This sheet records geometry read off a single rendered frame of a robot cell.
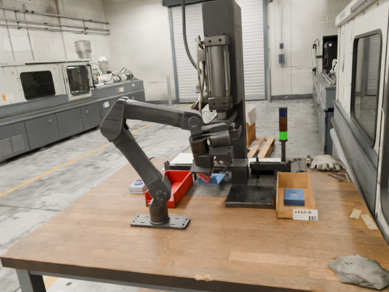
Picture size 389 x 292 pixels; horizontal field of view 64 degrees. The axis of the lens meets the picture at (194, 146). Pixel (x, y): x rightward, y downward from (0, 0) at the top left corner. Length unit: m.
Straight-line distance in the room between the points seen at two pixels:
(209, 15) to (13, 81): 5.36
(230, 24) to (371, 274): 0.99
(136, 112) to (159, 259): 0.43
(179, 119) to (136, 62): 10.98
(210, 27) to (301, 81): 9.20
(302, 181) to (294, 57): 9.25
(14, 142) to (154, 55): 6.60
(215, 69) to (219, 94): 0.10
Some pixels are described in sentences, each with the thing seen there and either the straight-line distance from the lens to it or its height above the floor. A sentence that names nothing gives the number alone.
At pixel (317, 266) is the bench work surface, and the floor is 0.90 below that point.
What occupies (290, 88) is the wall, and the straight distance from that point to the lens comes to 10.53.
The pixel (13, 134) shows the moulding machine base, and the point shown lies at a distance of 6.32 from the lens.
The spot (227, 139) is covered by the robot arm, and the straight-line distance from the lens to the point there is 0.98.
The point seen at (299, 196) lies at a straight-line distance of 1.24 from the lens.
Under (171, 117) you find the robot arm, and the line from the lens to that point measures 0.96.
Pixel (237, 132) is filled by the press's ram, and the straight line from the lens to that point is 1.29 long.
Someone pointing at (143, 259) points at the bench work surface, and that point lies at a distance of 0.95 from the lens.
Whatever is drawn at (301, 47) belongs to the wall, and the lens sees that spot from 10.46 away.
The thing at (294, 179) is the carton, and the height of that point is 0.94.
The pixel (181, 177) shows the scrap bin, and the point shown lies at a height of 0.93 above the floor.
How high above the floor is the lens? 1.42
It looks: 15 degrees down
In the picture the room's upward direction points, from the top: 5 degrees counter-clockwise
